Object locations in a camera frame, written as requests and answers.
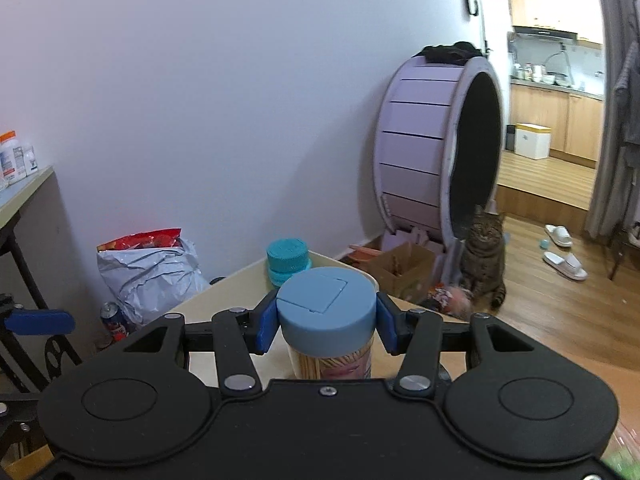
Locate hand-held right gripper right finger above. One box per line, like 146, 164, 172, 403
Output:
376, 292, 536, 395

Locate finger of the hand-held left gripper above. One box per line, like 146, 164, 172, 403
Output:
4, 310, 76, 335

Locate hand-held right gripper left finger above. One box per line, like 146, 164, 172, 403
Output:
122, 291, 279, 394

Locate toothpick jar blue lid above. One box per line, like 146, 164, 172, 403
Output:
276, 267, 377, 381

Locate brown cardboard box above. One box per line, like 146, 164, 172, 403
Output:
367, 241, 437, 304

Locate colourful cat toy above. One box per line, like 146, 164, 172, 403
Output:
422, 284, 477, 320

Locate teal lidded jar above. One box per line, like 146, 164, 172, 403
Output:
266, 237, 314, 289

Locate blue soda can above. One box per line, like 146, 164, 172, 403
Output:
100, 302, 132, 345

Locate silver plastic bag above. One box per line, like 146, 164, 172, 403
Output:
97, 237, 211, 327

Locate tabby cat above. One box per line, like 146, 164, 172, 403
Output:
458, 204, 507, 310

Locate grey side table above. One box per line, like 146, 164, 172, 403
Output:
0, 165, 83, 396

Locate red snack bag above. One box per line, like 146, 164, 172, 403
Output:
97, 228, 184, 252

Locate white pill bottle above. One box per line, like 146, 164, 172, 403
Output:
0, 131, 29, 185

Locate white slipper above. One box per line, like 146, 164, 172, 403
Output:
544, 224, 574, 249
543, 252, 589, 281

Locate purple cat exercise wheel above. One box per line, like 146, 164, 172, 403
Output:
372, 55, 506, 261

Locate white foam box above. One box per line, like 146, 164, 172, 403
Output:
514, 122, 553, 160

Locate wooden kitchen cabinet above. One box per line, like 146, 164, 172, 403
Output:
510, 81, 606, 169

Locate black cloth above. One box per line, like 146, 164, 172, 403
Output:
412, 41, 484, 66

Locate grey hanging clothes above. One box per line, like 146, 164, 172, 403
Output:
585, 35, 640, 243

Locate range hood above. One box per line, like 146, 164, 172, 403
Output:
512, 25, 579, 42

